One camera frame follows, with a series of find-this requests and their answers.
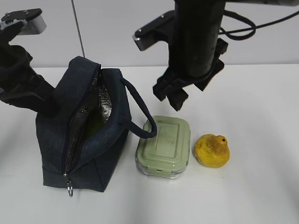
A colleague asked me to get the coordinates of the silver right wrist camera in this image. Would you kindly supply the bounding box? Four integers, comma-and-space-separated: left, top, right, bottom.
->
133, 10, 175, 51

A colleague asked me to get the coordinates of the dark blue lunch bag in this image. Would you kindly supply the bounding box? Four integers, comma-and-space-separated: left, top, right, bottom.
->
36, 56, 157, 196

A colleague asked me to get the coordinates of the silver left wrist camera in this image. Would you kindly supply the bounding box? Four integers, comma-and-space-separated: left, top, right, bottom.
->
0, 8, 47, 35

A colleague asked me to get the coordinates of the yellow pear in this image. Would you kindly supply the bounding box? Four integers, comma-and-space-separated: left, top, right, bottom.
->
194, 134, 230, 168

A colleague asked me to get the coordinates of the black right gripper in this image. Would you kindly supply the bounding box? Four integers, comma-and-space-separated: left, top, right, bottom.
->
153, 38, 228, 111

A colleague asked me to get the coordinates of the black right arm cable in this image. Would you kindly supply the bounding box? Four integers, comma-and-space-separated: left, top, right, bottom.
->
218, 9, 299, 41

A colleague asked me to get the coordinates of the green lid glass container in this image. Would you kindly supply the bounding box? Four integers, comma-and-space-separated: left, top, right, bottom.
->
135, 116, 191, 179

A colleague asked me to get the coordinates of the green cucumber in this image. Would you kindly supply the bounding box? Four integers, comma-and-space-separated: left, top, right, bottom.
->
86, 108, 103, 137

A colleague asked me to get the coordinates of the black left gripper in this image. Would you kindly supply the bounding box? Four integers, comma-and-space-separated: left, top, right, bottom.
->
0, 23, 58, 117

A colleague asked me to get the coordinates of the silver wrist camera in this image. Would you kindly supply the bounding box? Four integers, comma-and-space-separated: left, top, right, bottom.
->
0, 8, 47, 35
133, 10, 175, 51

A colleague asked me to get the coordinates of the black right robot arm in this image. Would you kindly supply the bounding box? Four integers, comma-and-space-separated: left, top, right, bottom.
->
143, 0, 299, 111

